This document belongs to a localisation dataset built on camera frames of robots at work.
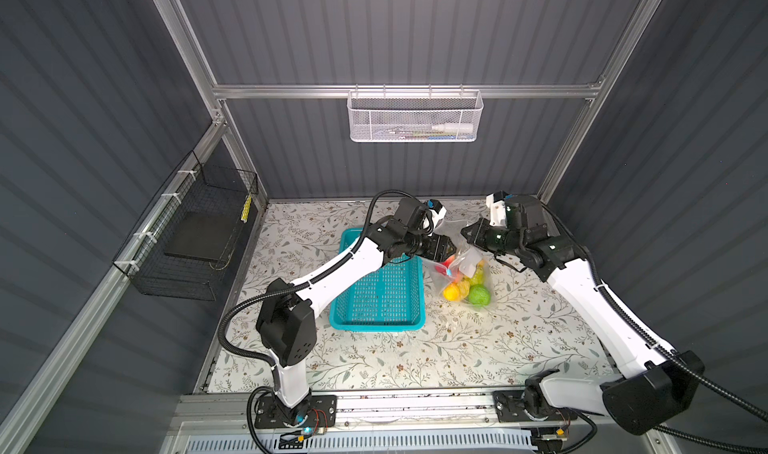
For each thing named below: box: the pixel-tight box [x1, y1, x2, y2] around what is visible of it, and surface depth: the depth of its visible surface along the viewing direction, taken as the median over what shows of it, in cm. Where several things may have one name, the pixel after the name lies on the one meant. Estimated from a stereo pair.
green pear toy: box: [470, 260, 485, 286], surface depth 93 cm
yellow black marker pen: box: [241, 194, 252, 223], surface depth 84 cm
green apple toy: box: [468, 284, 491, 306], surface depth 90 cm
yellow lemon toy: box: [443, 282, 460, 301], surface depth 87 cm
